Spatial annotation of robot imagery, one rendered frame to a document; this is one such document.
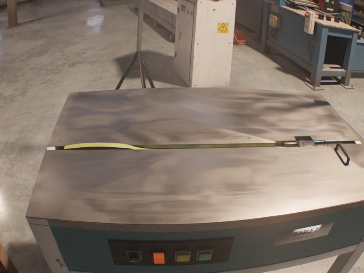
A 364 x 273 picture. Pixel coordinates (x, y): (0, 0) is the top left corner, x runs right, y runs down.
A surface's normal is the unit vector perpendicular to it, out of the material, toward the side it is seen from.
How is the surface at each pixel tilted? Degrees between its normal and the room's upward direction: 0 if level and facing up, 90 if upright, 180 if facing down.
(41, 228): 90
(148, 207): 0
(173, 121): 0
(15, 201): 0
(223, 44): 90
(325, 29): 90
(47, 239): 90
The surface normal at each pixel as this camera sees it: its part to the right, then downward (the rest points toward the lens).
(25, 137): 0.06, -0.84
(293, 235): 0.12, 0.55
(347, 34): 0.35, 0.53
